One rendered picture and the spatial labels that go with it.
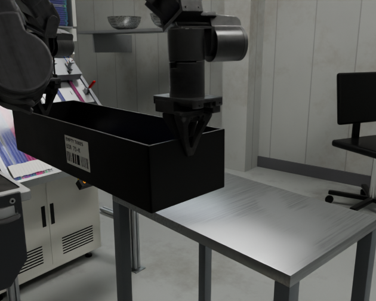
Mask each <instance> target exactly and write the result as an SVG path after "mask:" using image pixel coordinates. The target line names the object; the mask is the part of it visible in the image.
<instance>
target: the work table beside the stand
mask: <svg viewBox="0 0 376 301"><path fill-rule="evenodd" d="M112 200H113V225H114V237H115V262H116V286H117V298H118V301H132V278H131V247H130V217H129V209H131V210H133V211H135V212H137V213H139V214H141V215H143V216H145V217H147V218H149V219H151V220H153V221H156V222H158V223H160V224H162V225H164V226H166V227H168V228H170V229H172V230H174V231H176V232H178V233H180V234H182V235H184V236H186V237H188V238H190V239H192V240H194V241H196V242H198V243H199V298H198V301H211V259H212V250H214V251H216V252H218V253H220V254H222V255H224V256H226V257H228V258H230V259H232V260H234V261H236V262H238V263H240V264H242V265H244V266H247V267H249V268H251V269H253V270H255V271H257V272H259V273H261V274H263V275H265V276H267V277H269V278H271V279H273V280H274V281H275V287H274V297H273V301H298V294H299V286H300V281H301V280H302V279H303V278H305V277H306V276H308V275H309V274H311V273H312V272H313V271H315V270H317V269H318V268H319V267H321V266H322V265H324V264H325V263H326V262H328V261H330V260H331V259H332V258H334V257H335V256H337V255H338V254H340V253H341V252H343V251H344V250H345V249H347V248H349V247H350V246H351V245H353V244H354V243H356V242H357V249H356V258H355V269H354V275H353V285H352V295H351V301H369V297H370V291H371V282H372V273H373V267H374V258H375V249H376V216H372V215H369V214H366V213H362V212H359V211H356V210H352V209H349V208H346V207H342V206H339V205H335V204H331V203H328V202H325V201H321V200H318V199H315V198H311V197H308V196H305V195H301V194H298V193H295V192H291V191H287V190H284V189H281V188H277V187H274V186H270V185H267V184H264V183H260V182H256V181H254V180H250V179H246V178H244V177H240V176H236V175H233V174H230V173H226V172H224V187H223V188H221V189H217V190H215V191H212V192H209V193H206V194H204V195H201V196H198V197H196V198H193V199H190V200H188V201H185V202H182V203H179V204H177V205H174V206H172V207H168V208H166V209H163V210H161V211H157V212H155V213H152V214H151V213H149V212H147V211H145V210H143V209H140V208H138V207H136V206H134V205H132V204H130V203H128V202H126V201H124V200H122V199H120V198H118V197H116V196H113V195H112Z"/></svg>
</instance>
